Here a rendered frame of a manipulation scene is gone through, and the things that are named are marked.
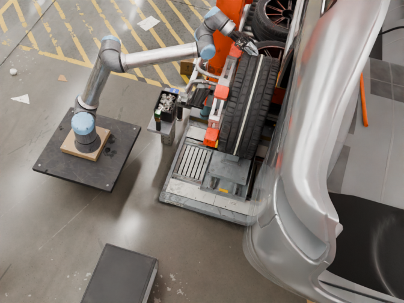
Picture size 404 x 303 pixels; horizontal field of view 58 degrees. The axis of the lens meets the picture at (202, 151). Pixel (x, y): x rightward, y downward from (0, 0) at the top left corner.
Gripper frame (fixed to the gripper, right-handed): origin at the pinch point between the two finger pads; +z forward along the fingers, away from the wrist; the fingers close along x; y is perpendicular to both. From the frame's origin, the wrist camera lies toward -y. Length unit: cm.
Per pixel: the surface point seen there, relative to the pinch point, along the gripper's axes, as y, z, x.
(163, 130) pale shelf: -8, -9, -89
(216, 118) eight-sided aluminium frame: 29.2, 5.4, -36.0
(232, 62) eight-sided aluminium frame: 5.8, -7.3, -11.8
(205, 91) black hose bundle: 21.5, -8.9, -30.8
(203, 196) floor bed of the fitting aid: -1, 47, -109
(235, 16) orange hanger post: -19.8, -23.0, 2.7
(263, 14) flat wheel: -145, -2, -7
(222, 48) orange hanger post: -31.5, -15.3, -21.9
